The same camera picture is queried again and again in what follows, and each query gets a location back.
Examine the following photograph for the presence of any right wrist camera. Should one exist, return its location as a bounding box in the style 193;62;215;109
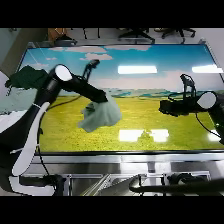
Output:
179;73;197;101

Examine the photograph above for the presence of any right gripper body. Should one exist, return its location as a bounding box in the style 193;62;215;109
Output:
158;98;202;118

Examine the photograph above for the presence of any pale green T-shirt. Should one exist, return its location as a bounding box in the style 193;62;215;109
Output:
77;95;123;134

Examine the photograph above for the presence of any black office chair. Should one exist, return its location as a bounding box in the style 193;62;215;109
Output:
161;27;197;44
117;27;156;45

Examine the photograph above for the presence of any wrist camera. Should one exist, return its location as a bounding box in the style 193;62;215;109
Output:
179;73;197;101
82;59;101;82

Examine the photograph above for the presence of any black cable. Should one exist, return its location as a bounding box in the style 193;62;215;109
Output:
128;174;224;196

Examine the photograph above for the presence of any pale green garment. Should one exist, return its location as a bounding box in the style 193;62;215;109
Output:
0;87;42;115

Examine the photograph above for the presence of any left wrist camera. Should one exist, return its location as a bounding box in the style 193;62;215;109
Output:
82;59;101;82

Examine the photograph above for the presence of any white garment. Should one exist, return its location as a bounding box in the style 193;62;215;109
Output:
0;111;27;134

